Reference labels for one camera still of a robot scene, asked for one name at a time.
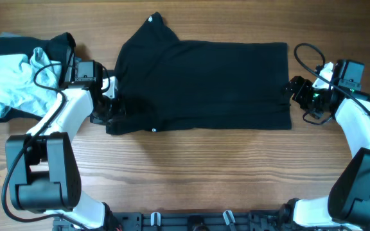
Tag black t-shirt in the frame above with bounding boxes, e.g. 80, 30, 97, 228
90, 13, 292, 135

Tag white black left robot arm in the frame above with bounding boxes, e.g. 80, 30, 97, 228
1, 79, 123, 230

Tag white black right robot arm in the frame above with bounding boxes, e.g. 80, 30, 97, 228
283, 76, 370, 230

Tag folded black garment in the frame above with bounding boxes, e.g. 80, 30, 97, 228
0, 32, 76, 123

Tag crumpled light grey garment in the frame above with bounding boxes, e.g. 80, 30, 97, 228
0, 47, 62, 118

